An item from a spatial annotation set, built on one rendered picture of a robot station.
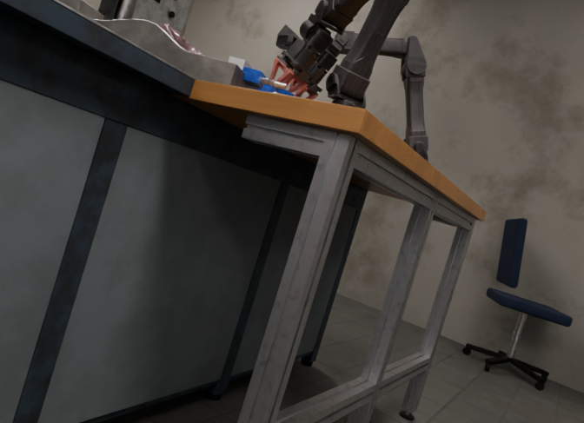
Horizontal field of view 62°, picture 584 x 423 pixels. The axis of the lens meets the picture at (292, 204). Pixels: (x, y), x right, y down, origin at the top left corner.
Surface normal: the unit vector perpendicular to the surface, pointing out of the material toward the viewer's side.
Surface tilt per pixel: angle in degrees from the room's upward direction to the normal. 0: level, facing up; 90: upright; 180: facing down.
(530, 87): 90
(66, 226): 90
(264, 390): 90
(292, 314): 90
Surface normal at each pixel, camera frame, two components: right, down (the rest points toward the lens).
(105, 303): 0.84, 0.26
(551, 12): -0.50, -0.14
